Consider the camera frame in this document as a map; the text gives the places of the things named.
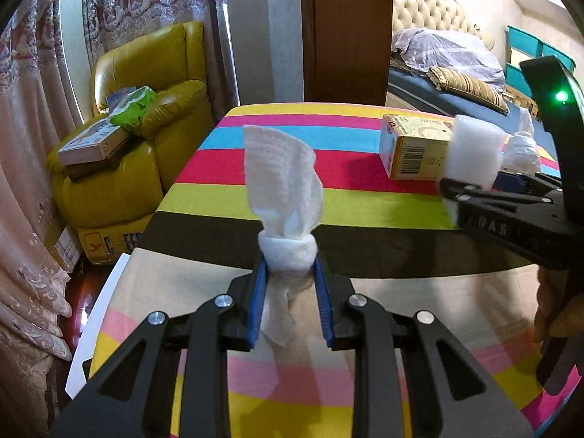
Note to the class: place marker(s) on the brown cardboard carton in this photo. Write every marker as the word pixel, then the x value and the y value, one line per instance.
pixel 64 248

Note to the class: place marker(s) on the pink patterned curtain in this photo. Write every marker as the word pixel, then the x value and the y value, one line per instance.
pixel 27 191

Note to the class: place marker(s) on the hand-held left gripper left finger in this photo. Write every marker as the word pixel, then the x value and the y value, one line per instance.
pixel 258 303

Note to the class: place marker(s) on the yellow cardboard carton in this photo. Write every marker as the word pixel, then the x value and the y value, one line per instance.
pixel 105 242

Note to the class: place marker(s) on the person's right hand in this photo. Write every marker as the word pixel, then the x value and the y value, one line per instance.
pixel 565 317

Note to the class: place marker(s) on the yellow leather armchair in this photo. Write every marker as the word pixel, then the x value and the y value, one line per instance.
pixel 132 182

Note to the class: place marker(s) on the flat printed box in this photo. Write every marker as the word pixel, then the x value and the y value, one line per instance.
pixel 91 143

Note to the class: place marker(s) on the lace patterned curtain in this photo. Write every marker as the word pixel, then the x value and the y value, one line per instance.
pixel 159 0

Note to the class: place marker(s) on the white plastic bag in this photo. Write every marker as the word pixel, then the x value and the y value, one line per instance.
pixel 522 148

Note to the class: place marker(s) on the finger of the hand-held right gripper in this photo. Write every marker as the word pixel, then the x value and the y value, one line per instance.
pixel 510 180
pixel 502 196

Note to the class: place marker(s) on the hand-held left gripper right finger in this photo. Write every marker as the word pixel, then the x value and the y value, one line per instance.
pixel 323 303

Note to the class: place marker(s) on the beige tufted headboard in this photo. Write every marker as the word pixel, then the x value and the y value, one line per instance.
pixel 433 9

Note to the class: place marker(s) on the yellow carton box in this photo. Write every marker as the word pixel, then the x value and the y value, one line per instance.
pixel 410 150

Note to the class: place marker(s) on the bed with blue sheet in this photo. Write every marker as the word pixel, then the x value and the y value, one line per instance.
pixel 410 84

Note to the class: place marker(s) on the brown wooden panel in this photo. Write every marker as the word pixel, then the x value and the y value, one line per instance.
pixel 346 32

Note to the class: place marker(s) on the wooden crib rail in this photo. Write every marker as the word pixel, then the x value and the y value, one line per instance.
pixel 520 102

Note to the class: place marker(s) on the blue white packet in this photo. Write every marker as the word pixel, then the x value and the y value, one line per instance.
pixel 116 98

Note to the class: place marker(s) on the knotted white tissue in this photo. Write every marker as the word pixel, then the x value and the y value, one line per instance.
pixel 280 178

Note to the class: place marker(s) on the white foam sheet piece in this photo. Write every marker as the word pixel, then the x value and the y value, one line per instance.
pixel 472 150

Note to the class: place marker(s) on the striped beige pillow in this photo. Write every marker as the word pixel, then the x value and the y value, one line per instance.
pixel 474 89

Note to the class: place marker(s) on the green snack packet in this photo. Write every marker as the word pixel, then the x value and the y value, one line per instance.
pixel 134 109

